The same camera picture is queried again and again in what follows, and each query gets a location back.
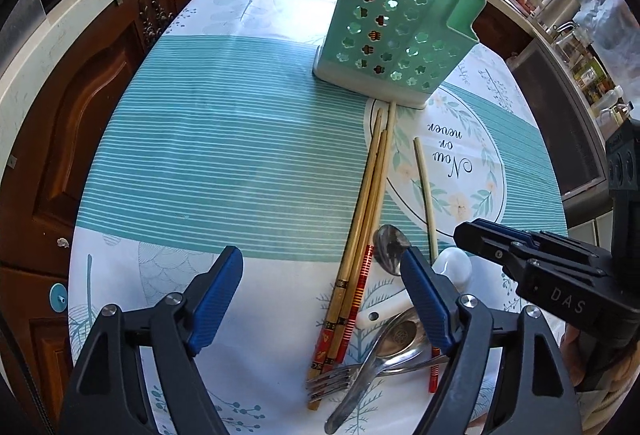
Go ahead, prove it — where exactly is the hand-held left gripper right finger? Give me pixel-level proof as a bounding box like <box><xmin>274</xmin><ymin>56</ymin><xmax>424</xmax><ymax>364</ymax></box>
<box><xmin>400</xmin><ymin>247</ymin><xmax>581</xmax><ymax>435</ymax></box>

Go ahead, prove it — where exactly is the white ceramic spoon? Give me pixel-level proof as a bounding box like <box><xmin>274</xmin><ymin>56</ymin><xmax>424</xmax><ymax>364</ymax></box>
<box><xmin>366</xmin><ymin>246</ymin><xmax>473</xmax><ymax>328</ymax></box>

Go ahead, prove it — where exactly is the metal fork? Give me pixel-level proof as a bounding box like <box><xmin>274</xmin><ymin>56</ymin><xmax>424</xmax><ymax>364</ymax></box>
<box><xmin>304</xmin><ymin>355</ymin><xmax>453</xmax><ymax>405</ymax></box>

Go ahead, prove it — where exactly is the green perforated utensil holder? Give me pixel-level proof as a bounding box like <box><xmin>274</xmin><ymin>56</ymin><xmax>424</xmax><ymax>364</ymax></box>
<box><xmin>312</xmin><ymin>0</ymin><xmax>487</xmax><ymax>110</ymax></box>

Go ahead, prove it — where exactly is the teal striped floral tablecloth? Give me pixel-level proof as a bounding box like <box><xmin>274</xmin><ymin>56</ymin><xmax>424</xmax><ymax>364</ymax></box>
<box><xmin>67</xmin><ymin>0</ymin><xmax>571</xmax><ymax>435</ymax></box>

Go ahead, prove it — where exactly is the teal round hook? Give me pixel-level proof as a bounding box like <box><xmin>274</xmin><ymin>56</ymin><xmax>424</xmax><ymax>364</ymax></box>
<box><xmin>49</xmin><ymin>282</ymin><xmax>70</xmax><ymax>314</ymax></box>

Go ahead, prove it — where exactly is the small metal spoon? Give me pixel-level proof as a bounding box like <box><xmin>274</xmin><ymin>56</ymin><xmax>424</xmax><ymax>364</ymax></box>
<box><xmin>374</xmin><ymin>224</ymin><xmax>413</xmax><ymax>278</ymax></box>

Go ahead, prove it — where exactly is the black built-in appliance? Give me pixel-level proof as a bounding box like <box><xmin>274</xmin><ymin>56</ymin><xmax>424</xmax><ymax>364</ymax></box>
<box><xmin>507</xmin><ymin>40</ymin><xmax>608</xmax><ymax>200</ymax></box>

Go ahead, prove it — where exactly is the large metal spoon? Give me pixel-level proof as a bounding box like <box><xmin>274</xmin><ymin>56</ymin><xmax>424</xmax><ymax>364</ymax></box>
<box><xmin>324</xmin><ymin>306</ymin><xmax>436</xmax><ymax>435</ymax></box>

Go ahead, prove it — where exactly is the brown bamboo chopstick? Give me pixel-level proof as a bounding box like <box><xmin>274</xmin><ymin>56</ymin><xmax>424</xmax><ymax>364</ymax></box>
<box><xmin>306</xmin><ymin>109</ymin><xmax>385</xmax><ymax>412</ymax></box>
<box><xmin>325</xmin><ymin>130</ymin><xmax>390</xmax><ymax>368</ymax></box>

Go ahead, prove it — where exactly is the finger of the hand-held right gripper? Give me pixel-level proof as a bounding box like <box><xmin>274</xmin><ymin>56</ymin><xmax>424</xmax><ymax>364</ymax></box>
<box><xmin>453</xmin><ymin>221</ymin><xmax>607</xmax><ymax>277</ymax></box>
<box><xmin>475</xmin><ymin>218</ymin><xmax>614</xmax><ymax>265</ymax></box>

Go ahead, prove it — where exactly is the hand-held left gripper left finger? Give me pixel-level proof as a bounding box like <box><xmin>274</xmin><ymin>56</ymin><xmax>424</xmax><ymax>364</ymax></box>
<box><xmin>59</xmin><ymin>245</ymin><xmax>244</xmax><ymax>435</ymax></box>

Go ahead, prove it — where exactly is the cream chopstick with red end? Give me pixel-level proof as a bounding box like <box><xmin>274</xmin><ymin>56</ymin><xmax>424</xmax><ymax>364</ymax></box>
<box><xmin>412</xmin><ymin>137</ymin><xmax>446</xmax><ymax>393</ymax></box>
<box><xmin>347</xmin><ymin>101</ymin><xmax>398</xmax><ymax>328</ymax></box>

